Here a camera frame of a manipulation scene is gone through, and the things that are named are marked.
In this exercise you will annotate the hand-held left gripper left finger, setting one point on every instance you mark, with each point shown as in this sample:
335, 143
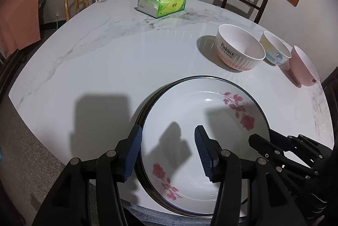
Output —
133, 152

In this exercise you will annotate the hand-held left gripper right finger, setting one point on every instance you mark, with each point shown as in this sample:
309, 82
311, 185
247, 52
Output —
203, 152

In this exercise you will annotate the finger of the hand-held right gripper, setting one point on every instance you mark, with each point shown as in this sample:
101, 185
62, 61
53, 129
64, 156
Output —
264, 146
280, 140

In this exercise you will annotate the white plate with pink flowers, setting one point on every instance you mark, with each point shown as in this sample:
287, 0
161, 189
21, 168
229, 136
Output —
190, 110

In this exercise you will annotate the large blue floral plate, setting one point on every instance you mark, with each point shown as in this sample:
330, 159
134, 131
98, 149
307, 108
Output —
152, 103

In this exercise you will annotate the pink bowl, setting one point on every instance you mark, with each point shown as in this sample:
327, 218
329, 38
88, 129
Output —
298, 70

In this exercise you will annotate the small yellow and blue bowl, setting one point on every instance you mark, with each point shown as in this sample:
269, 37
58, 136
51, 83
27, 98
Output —
274, 57

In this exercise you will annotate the white ribbed bowl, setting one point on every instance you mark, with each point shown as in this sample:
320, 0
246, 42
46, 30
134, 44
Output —
227, 52

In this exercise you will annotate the person's grey trousers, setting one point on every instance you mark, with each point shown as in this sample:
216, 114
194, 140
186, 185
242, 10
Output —
148, 218

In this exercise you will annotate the dark carved wooden chair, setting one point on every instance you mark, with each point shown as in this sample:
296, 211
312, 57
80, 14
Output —
331, 94

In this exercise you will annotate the dark curved wooden chair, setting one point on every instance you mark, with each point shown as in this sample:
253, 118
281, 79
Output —
10, 70

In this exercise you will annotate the green tissue pack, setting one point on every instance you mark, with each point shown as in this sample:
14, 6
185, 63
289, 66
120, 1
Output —
169, 5

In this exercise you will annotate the orange cloth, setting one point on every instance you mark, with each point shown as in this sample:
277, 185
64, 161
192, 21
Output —
18, 20

